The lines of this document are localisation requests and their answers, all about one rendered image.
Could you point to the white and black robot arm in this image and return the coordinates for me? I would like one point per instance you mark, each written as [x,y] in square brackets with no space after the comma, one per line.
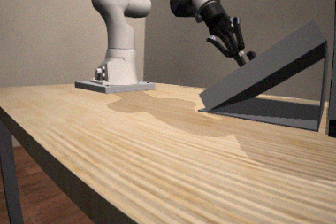
[119,66]

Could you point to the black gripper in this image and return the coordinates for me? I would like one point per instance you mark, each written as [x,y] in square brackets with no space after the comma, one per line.
[219,24]

